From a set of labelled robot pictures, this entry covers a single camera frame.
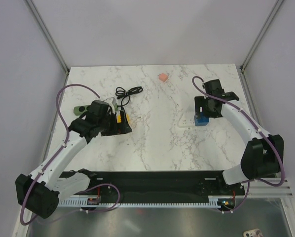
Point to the yellow cube socket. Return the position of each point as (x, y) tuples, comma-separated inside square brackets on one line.
[(122, 117)]

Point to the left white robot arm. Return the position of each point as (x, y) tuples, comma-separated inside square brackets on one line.
[(40, 192)]

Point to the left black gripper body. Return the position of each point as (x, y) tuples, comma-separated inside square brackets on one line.
[(110, 126)]

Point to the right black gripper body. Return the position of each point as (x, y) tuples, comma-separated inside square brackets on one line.
[(212, 113)]

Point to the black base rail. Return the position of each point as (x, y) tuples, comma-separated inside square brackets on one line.
[(159, 186)]

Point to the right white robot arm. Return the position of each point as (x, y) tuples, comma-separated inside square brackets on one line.
[(263, 155)]

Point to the white cable duct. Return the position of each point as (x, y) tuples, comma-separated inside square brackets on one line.
[(94, 201)]

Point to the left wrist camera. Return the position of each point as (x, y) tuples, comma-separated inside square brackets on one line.
[(112, 103)]

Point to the pink cube block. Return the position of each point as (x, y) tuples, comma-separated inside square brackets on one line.
[(163, 77)]

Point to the white triangular power strip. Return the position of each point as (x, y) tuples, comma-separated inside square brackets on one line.
[(187, 120)]

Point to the green power strip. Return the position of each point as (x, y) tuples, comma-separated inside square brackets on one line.
[(79, 110)]

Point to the blue cube socket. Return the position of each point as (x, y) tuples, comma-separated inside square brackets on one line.
[(202, 121)]

